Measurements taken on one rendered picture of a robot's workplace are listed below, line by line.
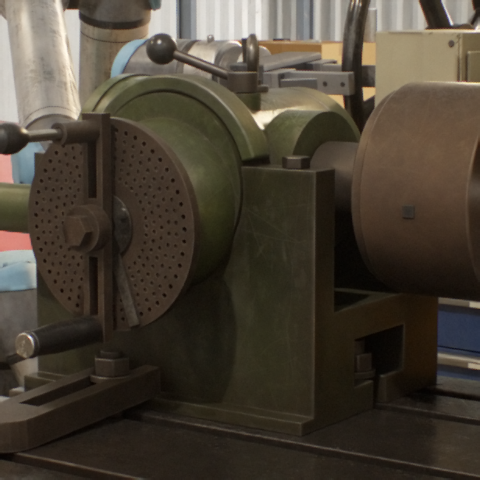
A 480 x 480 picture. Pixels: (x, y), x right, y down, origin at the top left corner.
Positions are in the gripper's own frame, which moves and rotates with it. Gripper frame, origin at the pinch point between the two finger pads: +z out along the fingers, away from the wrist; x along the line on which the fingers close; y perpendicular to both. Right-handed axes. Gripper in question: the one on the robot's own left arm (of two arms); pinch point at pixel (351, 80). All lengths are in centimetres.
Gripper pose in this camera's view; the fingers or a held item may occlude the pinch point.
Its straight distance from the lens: 193.8
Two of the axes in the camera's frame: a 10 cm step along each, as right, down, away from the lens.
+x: 5.7, -2.1, 7.9
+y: -0.5, -9.7, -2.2
